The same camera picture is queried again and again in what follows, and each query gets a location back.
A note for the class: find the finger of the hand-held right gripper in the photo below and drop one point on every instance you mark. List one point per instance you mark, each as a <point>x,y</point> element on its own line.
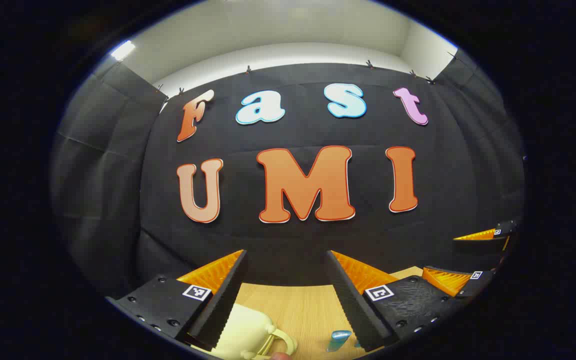
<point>448,282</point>
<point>505,229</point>

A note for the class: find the blue capped bottle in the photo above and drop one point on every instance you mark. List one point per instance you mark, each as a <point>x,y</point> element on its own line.
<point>338,341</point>

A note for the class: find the ceiling light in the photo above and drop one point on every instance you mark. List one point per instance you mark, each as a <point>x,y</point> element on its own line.
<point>123,50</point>

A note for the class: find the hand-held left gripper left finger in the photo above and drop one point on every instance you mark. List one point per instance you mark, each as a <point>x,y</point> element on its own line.
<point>218,310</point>

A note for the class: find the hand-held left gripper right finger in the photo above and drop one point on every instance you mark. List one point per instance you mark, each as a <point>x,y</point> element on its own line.
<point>355,307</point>

